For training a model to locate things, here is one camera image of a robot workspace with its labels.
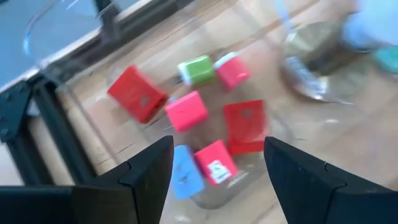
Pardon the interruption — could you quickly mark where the black aluminium table frame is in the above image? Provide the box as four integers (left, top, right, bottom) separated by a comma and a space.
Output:
0, 0, 193, 187

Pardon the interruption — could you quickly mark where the small pink-red wall charger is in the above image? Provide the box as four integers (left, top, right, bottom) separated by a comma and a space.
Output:
164, 90, 209, 133

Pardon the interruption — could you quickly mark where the small pink-red block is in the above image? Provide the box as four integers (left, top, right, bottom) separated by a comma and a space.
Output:
213, 52, 251, 91

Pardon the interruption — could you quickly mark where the red square block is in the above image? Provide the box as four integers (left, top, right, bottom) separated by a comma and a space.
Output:
223, 99, 267, 156

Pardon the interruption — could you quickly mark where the red rectangular box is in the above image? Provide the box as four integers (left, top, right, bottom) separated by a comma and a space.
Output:
107, 64, 169, 124

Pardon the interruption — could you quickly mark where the small white plug adapter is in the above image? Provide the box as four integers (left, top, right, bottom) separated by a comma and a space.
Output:
177, 55, 216, 87

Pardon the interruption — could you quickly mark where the black clamp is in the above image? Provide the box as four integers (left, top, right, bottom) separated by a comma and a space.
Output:
95, 0, 125, 41

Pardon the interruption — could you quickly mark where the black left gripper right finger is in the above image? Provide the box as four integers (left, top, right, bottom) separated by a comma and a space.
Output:
263, 136, 398, 224

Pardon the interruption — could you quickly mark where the clear plastic bin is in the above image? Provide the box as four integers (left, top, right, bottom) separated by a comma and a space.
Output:
23, 0, 296, 210

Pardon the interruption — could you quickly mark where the pink square box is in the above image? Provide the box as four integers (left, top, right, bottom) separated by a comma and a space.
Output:
194, 139, 239, 187

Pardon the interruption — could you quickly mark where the brass lamp with white bulb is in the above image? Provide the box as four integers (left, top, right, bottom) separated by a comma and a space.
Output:
279, 0, 398, 104

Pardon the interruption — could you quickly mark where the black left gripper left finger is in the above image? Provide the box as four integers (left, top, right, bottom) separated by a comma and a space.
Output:
0, 135, 175, 224

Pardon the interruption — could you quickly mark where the blue box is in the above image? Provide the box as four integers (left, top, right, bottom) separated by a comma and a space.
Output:
170, 144, 205, 200

